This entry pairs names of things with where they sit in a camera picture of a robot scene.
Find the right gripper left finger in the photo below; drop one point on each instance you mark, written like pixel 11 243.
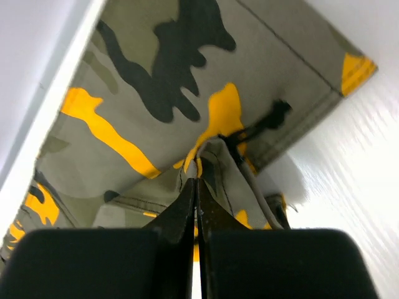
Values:
pixel 155 261

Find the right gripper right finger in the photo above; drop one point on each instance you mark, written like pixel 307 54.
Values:
pixel 237 262

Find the camouflage trousers yellow green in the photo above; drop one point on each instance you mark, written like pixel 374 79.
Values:
pixel 172 90

